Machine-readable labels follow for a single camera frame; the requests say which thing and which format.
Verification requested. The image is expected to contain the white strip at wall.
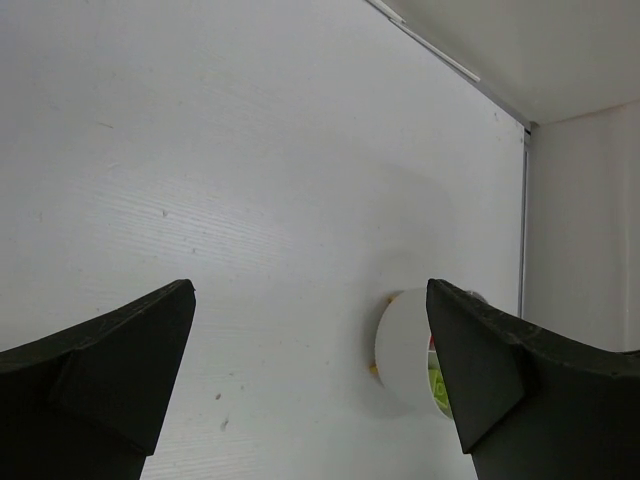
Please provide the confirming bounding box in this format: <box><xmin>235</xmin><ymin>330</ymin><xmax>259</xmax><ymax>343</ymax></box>
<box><xmin>366</xmin><ymin>0</ymin><xmax>481</xmax><ymax>83</ymax></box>

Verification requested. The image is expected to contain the lime green lego brick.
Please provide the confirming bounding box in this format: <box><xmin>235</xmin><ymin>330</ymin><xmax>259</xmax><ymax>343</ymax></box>
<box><xmin>427</xmin><ymin>351</ymin><xmax>452</xmax><ymax>418</ymax></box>

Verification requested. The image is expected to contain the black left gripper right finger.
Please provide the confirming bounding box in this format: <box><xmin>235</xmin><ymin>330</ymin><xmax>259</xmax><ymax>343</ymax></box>
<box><xmin>426</xmin><ymin>279</ymin><xmax>639</xmax><ymax>479</ymax></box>

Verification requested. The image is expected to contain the white round divided container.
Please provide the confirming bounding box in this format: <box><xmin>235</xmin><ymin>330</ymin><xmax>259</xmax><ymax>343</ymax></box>
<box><xmin>374</xmin><ymin>287</ymin><xmax>453</xmax><ymax>420</ymax></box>

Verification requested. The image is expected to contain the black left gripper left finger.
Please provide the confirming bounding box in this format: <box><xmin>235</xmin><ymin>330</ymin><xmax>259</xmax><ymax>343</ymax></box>
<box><xmin>1</xmin><ymin>279</ymin><xmax>196</xmax><ymax>479</ymax></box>

